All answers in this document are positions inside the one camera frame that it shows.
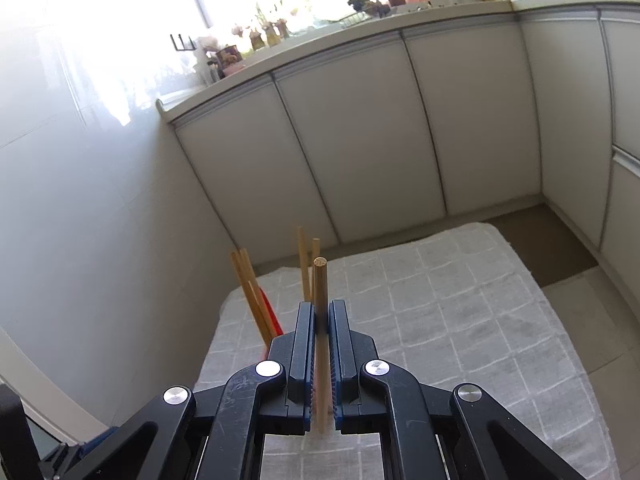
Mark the grey checked tablecloth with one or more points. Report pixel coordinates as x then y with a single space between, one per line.
450 335

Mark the dark red mug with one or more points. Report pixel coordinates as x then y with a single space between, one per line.
230 57

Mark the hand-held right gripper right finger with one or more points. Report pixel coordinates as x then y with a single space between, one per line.
337 340

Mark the bunch of wooden chopsticks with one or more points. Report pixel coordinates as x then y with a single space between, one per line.
245 280

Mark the white bottle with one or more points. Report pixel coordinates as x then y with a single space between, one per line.
206 62

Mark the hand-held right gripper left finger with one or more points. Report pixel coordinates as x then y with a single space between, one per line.
305 340

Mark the white kitchen countertop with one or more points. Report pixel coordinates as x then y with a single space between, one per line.
465 9

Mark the white drawer front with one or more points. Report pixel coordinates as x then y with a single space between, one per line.
625 85
625 220

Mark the small decorative bottle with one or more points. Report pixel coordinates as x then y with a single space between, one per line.
285 27
256 35
272 32

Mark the pink perforated utensil holder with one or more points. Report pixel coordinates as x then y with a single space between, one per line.
272 316

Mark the white cabinet door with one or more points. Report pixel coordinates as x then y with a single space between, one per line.
360 135
250 175
475 110
570 110

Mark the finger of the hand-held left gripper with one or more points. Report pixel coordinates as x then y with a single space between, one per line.
60 462

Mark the long wooden chopstick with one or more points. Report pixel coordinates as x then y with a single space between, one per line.
321 285

